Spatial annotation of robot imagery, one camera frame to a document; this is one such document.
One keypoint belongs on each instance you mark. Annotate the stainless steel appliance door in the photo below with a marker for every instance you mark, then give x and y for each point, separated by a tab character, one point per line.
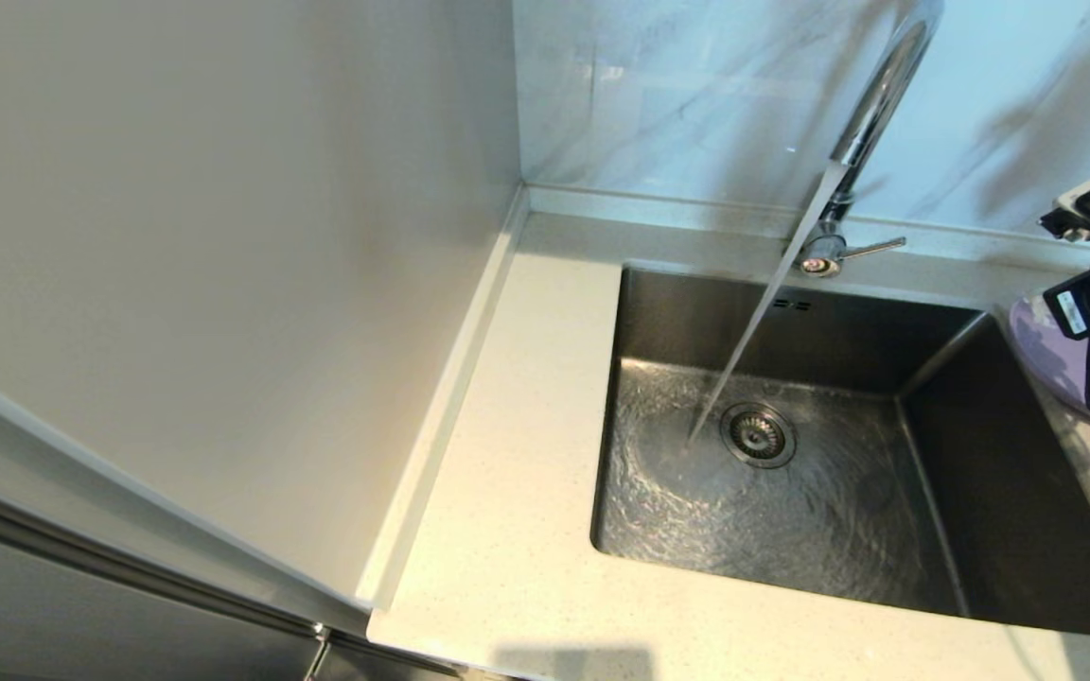
34	605

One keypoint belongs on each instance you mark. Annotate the stainless steel sink basin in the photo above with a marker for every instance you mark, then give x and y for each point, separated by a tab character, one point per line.
791	539

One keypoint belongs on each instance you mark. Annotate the white tall cabinet side panel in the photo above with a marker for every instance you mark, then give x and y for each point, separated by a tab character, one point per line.
176	236

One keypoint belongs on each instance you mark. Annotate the lilac purple plate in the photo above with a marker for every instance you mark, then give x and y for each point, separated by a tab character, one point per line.
1051	364

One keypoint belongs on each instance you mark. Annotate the clear running water stream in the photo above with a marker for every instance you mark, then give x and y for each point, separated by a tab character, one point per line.
758	326

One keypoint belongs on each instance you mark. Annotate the round metal drain strainer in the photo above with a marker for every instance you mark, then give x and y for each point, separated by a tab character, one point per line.
758	436

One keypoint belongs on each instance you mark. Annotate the chrome gooseneck faucet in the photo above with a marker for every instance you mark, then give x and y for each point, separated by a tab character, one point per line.
876	104

